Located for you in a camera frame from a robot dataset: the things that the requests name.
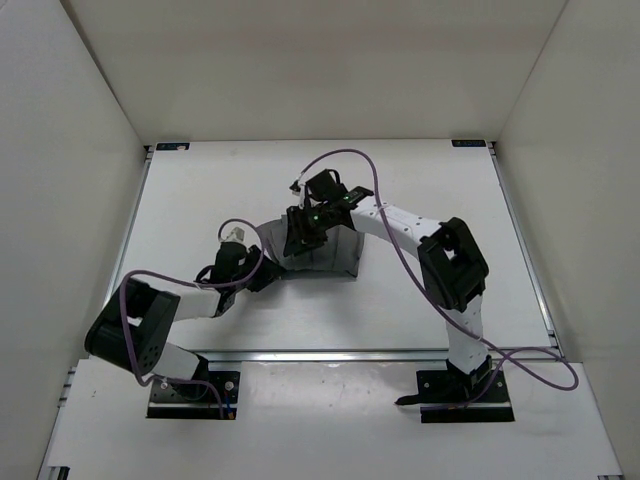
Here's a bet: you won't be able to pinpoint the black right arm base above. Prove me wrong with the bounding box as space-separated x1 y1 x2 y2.
394 358 515 424

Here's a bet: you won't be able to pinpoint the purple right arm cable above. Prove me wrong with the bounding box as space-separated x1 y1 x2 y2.
297 148 581 412

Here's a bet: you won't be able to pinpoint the blue label corner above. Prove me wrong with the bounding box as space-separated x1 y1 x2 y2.
451 139 486 148
155 142 190 151

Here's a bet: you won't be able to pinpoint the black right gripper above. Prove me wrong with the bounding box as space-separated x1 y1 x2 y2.
285 203 335 258

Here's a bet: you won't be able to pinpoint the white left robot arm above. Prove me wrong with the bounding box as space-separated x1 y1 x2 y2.
84 241 286 398

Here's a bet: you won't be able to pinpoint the grey pleated skirt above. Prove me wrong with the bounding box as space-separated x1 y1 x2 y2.
257 215 365 278

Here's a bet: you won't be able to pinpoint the blue label left corner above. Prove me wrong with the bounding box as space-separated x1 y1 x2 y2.
155 142 190 151

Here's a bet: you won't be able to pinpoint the aluminium front table rail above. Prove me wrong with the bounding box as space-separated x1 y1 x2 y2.
196 349 449 363

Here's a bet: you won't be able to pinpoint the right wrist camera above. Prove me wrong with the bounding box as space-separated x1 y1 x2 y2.
289 177 306 198

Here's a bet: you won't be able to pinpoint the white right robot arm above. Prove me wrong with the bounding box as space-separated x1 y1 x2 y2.
283 169 491 401

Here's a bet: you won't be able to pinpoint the blue label right corner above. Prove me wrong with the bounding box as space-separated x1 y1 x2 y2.
451 139 486 148

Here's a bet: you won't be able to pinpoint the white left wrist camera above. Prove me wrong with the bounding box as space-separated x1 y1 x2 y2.
218 227 245 245

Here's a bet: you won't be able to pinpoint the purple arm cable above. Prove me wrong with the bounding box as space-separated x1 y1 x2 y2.
118 218 266 419
297 148 581 412

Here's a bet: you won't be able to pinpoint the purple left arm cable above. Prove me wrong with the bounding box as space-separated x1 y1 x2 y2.
118 218 266 419

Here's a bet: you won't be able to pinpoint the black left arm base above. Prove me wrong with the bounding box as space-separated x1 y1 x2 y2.
146 362 241 421

